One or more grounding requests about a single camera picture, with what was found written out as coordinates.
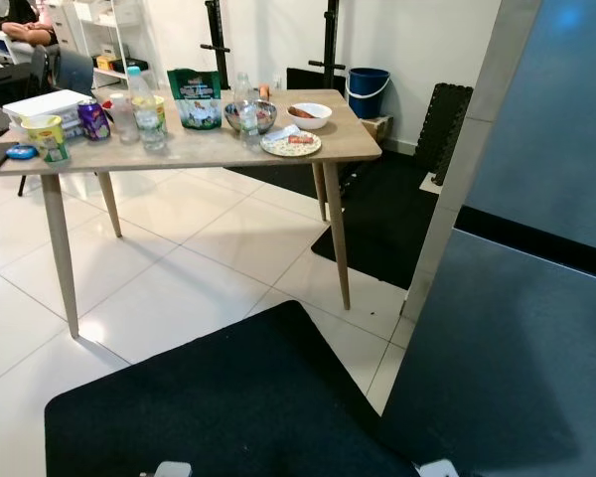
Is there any silver fridge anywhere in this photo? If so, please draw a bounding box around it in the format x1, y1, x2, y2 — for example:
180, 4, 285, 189
379, 0, 596, 477

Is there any blue round tin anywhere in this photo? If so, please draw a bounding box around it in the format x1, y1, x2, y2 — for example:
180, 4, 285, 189
5, 144, 39, 161

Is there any green instant noodle cup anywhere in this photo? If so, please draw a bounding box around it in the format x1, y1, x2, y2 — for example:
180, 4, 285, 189
20, 114, 71, 165

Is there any white flat box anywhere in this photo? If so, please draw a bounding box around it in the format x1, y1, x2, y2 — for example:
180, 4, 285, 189
2, 90, 92, 125

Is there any purple drink can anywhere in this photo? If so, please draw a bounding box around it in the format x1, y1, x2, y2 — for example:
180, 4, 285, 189
76, 100, 112, 141

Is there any clear plastic cup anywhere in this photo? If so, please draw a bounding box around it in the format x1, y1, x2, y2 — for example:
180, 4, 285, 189
109, 94, 140, 141

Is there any black office chair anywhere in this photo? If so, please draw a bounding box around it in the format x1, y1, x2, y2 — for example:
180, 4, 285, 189
0, 45, 95, 108

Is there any large clear water bottle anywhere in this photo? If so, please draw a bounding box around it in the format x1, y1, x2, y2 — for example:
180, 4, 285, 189
125, 66, 168, 152

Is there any seated person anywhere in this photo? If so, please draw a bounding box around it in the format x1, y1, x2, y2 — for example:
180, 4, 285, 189
0, 0, 56, 49

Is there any light wooden table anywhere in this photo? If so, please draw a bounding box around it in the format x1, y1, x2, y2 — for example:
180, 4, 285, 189
0, 87, 383, 339

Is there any white shelf unit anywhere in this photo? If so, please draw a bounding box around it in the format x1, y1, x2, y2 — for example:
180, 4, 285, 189
55, 0, 140, 85

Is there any green snack bag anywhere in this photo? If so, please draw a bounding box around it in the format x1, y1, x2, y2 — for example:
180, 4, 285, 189
167, 69, 223, 130

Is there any small clear water bottle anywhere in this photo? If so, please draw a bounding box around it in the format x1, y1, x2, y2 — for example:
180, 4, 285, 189
234, 73, 261, 148

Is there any black floor mat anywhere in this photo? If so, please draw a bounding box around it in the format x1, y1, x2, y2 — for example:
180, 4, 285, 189
311, 154, 443, 291
45, 300, 423, 477

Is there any floral paper plate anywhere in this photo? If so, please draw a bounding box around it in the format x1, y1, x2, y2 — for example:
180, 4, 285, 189
260, 130, 322, 158

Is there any white paper napkin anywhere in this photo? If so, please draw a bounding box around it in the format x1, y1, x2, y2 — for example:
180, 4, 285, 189
268, 124, 301, 142

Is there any black flat panel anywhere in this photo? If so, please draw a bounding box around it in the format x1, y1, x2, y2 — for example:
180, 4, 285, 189
285, 68, 349, 95

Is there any blue plastic bucket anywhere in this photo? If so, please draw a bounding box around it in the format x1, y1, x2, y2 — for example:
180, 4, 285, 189
347, 68, 391, 120

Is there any wooden box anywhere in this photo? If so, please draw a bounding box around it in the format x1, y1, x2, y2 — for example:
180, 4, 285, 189
363, 116, 394, 140

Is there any black foam tile stack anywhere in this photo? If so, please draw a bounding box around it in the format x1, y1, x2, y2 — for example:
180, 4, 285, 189
413, 83, 475, 188

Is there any silver freezer door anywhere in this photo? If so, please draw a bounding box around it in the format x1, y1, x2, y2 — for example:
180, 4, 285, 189
462, 0, 596, 254

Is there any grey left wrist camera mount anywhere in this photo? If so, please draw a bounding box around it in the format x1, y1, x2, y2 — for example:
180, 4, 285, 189
154, 460, 192, 477

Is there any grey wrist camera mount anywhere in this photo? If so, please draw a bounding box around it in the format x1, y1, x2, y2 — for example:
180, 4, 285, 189
154, 460, 192, 477
417, 459, 460, 477

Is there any black metal stand post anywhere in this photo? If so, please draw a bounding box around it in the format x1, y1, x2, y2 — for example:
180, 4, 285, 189
201, 0, 231, 80
308, 0, 347, 92

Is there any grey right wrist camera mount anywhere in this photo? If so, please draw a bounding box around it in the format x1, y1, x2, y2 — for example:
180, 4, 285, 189
417, 459, 460, 477

